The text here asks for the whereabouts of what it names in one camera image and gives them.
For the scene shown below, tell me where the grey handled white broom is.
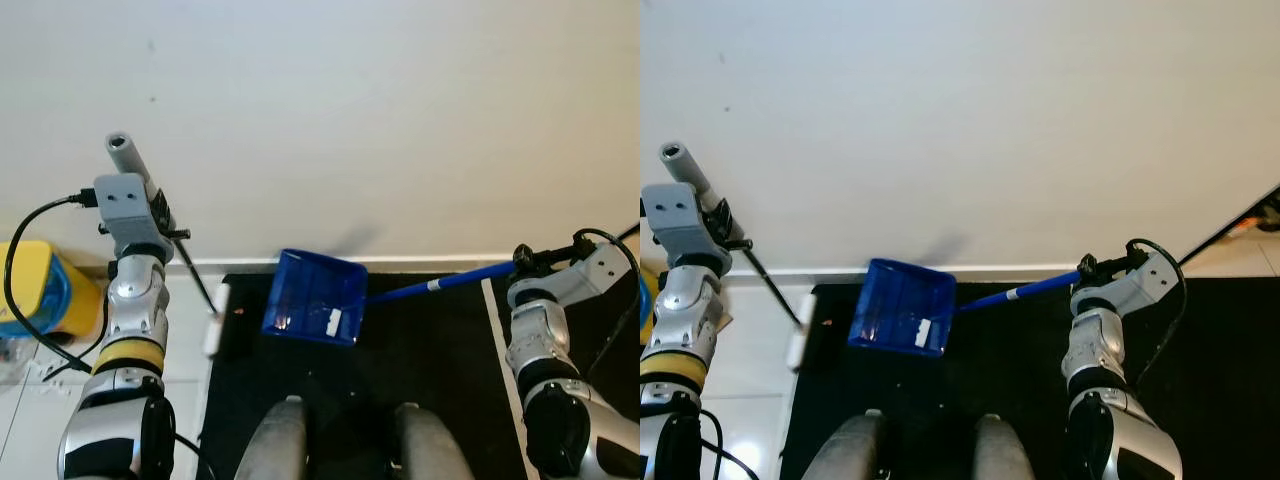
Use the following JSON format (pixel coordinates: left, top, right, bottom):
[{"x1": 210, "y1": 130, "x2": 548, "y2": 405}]
[
  {"x1": 106, "y1": 132, "x2": 233, "y2": 359},
  {"x1": 660, "y1": 142, "x2": 817, "y2": 373}
]

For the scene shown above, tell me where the blue long-handled dustpan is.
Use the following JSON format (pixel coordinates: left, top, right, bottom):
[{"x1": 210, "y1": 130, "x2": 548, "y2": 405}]
[
  {"x1": 262, "y1": 233, "x2": 598, "y2": 347},
  {"x1": 848, "y1": 245, "x2": 1151, "y2": 358}
]

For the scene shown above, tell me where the black floor mat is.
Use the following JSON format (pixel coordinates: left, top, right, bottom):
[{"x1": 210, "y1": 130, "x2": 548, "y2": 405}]
[
  {"x1": 490, "y1": 275, "x2": 641, "y2": 480},
  {"x1": 780, "y1": 282, "x2": 1076, "y2": 480},
  {"x1": 197, "y1": 272, "x2": 523, "y2": 480},
  {"x1": 1100, "y1": 275, "x2": 1280, "y2": 480}
]

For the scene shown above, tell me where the yellow and blue plastic container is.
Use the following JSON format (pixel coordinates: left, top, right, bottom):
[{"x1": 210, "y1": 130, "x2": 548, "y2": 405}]
[
  {"x1": 640, "y1": 265, "x2": 659, "y2": 346},
  {"x1": 0, "y1": 240, "x2": 101, "y2": 341}
]

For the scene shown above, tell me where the silver right robot leg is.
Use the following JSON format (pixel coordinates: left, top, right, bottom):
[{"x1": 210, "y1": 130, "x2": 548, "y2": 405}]
[
  {"x1": 975, "y1": 413, "x2": 1036, "y2": 480},
  {"x1": 393, "y1": 402, "x2": 476, "y2": 480}
]

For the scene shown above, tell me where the silver robot leg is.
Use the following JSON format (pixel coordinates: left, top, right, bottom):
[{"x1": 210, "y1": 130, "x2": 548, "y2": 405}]
[
  {"x1": 393, "y1": 402, "x2": 476, "y2": 480},
  {"x1": 235, "y1": 397, "x2": 309, "y2": 480},
  {"x1": 975, "y1": 413, "x2": 1036, "y2": 480},
  {"x1": 800, "y1": 410, "x2": 881, "y2": 480}
]

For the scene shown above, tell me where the clear plastic wrapper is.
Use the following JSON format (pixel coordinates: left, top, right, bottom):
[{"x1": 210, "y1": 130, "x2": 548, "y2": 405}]
[{"x1": 0, "y1": 340, "x2": 33, "y2": 387}]

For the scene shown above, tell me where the silver left robot leg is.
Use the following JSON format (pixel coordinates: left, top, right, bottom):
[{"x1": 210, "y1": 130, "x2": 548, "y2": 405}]
[
  {"x1": 800, "y1": 410, "x2": 881, "y2": 480},
  {"x1": 235, "y1": 397, "x2": 309, "y2": 480}
]

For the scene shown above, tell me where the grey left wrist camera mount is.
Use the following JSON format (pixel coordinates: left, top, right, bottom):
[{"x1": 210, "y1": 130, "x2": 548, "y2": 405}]
[
  {"x1": 93, "y1": 173, "x2": 176, "y2": 263},
  {"x1": 642, "y1": 183, "x2": 731, "y2": 271}
]

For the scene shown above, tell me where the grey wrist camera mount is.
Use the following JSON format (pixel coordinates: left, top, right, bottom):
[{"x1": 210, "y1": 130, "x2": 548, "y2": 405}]
[
  {"x1": 1085, "y1": 252, "x2": 1179, "y2": 313},
  {"x1": 93, "y1": 173, "x2": 176, "y2": 263},
  {"x1": 642, "y1": 183, "x2": 731, "y2": 271},
  {"x1": 520, "y1": 245, "x2": 633, "y2": 306}
]

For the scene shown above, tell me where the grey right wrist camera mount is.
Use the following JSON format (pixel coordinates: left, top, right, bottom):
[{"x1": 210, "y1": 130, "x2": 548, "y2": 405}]
[
  {"x1": 520, "y1": 245, "x2": 633, "y2": 306},
  {"x1": 1085, "y1": 252, "x2": 1179, "y2": 313}
]

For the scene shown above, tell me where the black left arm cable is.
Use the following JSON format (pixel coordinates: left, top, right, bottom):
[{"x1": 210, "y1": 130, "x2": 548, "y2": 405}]
[
  {"x1": 3, "y1": 190, "x2": 111, "y2": 376},
  {"x1": 695, "y1": 405, "x2": 763, "y2": 480}
]

